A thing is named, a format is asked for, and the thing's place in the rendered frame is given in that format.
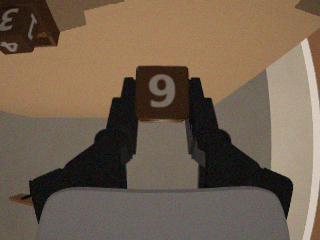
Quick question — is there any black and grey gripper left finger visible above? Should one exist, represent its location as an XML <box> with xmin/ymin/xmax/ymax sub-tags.
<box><xmin>30</xmin><ymin>77</ymin><xmax>139</xmax><ymax>224</ymax></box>

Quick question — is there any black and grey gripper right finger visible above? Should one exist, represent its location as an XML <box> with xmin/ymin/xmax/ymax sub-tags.
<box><xmin>185</xmin><ymin>77</ymin><xmax>293</xmax><ymax>220</ymax></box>

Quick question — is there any brown wooden number cube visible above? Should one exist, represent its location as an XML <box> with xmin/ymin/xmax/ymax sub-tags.
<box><xmin>135</xmin><ymin>66</ymin><xmax>190</xmax><ymax>123</ymax></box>
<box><xmin>0</xmin><ymin>6</ymin><xmax>40</xmax><ymax>55</ymax></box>

